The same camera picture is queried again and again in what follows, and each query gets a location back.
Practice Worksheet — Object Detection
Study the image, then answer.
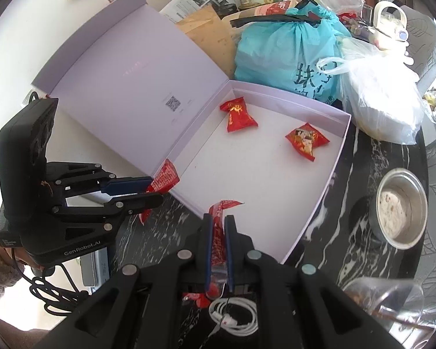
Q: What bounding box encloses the red stick packet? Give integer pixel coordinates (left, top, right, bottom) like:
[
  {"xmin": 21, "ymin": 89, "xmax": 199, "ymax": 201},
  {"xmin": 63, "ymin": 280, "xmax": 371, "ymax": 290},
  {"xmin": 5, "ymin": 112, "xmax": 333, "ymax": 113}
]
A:
[{"xmin": 138, "ymin": 157, "xmax": 181, "ymax": 225}]

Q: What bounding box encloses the white charging cable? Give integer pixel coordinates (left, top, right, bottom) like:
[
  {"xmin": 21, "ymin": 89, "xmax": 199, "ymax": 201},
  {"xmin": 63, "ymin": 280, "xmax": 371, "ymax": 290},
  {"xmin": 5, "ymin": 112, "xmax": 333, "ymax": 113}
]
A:
[{"xmin": 208, "ymin": 296, "xmax": 260, "ymax": 336}]

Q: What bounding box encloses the red twisted candy packet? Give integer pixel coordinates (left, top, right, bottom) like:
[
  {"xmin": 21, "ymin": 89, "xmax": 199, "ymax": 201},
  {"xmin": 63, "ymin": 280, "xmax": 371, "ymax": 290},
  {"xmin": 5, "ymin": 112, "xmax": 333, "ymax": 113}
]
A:
[{"xmin": 206, "ymin": 199, "xmax": 242, "ymax": 300}]

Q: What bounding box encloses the red gold candy packet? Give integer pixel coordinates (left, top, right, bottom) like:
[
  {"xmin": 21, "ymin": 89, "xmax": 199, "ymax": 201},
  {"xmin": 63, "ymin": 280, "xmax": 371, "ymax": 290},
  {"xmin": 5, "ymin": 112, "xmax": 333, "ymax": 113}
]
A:
[{"xmin": 219, "ymin": 97, "xmax": 258, "ymax": 132}]

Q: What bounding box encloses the red cartoon candy packet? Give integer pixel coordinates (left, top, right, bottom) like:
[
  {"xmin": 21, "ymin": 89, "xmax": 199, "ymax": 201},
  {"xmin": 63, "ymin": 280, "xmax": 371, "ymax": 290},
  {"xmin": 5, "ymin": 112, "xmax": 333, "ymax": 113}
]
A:
[{"xmin": 286, "ymin": 123, "xmax": 330, "ymax": 161}]

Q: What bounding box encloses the dark maroon snack packet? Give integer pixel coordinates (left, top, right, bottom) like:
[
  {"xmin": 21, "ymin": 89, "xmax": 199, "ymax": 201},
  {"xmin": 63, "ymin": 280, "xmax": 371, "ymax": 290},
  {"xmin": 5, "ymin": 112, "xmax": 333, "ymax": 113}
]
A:
[{"xmin": 183, "ymin": 293, "xmax": 211, "ymax": 309}]

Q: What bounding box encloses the person's left hand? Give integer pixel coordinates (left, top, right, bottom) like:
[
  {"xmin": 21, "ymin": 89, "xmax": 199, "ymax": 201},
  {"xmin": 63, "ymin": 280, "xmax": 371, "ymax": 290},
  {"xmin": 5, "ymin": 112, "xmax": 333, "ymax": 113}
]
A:
[{"xmin": 8, "ymin": 247, "xmax": 44, "ymax": 271}]

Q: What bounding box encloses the light blue power bank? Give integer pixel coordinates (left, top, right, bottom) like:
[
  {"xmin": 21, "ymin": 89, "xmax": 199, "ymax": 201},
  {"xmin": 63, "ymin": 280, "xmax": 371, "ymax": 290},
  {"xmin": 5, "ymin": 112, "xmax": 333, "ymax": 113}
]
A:
[{"xmin": 80, "ymin": 248, "xmax": 110, "ymax": 288}]

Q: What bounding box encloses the copper stirring stick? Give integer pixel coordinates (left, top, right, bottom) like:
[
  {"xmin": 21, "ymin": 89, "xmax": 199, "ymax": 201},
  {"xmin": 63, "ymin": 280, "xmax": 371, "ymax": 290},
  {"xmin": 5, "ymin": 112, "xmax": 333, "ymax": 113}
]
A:
[{"xmin": 372, "ymin": 308, "xmax": 434, "ymax": 331}]

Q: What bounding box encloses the clear glass mug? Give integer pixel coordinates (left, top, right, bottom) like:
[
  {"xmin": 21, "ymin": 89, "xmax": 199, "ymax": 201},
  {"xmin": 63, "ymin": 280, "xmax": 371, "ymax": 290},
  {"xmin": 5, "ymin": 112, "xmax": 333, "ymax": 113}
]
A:
[{"xmin": 343, "ymin": 277, "xmax": 436, "ymax": 337}]

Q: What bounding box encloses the open lavender gift box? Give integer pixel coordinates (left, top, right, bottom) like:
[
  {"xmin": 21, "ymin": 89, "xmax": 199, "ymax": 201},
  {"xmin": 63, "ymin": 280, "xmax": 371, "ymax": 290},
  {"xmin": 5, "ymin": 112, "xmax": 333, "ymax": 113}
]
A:
[{"xmin": 33, "ymin": 0, "xmax": 351, "ymax": 261}]

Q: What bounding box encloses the stainless steel strainer bowl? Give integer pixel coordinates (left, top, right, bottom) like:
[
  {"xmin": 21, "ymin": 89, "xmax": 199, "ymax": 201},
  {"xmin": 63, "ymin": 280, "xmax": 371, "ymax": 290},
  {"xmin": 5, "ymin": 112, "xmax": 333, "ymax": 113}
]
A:
[{"xmin": 369, "ymin": 168, "xmax": 428, "ymax": 250}]

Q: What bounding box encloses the brown paper envelope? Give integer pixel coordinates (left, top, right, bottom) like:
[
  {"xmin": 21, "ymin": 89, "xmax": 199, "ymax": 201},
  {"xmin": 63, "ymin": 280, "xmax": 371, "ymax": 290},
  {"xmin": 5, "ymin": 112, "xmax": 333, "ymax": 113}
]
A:
[{"xmin": 176, "ymin": 6, "xmax": 236, "ymax": 79}]

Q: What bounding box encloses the teal plastic bag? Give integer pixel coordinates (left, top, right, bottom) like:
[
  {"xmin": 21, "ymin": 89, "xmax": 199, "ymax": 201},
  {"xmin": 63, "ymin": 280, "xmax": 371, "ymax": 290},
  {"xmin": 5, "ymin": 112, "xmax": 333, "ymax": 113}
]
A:
[{"xmin": 235, "ymin": 2, "xmax": 351, "ymax": 105}]

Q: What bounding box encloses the black white printed leaflet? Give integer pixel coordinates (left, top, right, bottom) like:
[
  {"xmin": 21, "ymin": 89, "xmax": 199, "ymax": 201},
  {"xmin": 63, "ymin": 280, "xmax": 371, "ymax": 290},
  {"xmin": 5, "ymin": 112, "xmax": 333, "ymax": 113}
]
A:
[{"xmin": 160, "ymin": 0, "xmax": 238, "ymax": 23}]

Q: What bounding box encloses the white plastic bag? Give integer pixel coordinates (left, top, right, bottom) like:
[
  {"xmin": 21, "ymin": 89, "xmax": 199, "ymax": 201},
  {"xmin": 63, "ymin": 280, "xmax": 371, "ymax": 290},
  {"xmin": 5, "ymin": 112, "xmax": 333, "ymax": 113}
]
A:
[{"xmin": 317, "ymin": 37, "xmax": 425, "ymax": 145}]

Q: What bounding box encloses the black long clip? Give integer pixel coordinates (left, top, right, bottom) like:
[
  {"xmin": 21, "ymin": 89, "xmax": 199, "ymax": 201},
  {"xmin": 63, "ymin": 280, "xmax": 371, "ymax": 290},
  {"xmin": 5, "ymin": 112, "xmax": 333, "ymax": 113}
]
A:
[{"xmin": 229, "ymin": 0, "xmax": 321, "ymax": 29}]

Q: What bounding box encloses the white electric kettle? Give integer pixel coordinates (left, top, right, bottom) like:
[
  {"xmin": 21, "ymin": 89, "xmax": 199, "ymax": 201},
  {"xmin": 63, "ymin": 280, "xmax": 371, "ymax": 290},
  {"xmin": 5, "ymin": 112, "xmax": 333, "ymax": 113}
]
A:
[{"xmin": 369, "ymin": 1, "xmax": 414, "ymax": 65}]

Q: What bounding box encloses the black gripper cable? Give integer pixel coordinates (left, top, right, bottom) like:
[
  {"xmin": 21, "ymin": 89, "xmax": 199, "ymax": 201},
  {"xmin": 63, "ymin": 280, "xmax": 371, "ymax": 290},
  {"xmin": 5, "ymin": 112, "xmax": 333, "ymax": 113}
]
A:
[{"xmin": 10, "ymin": 250, "xmax": 88, "ymax": 315}]

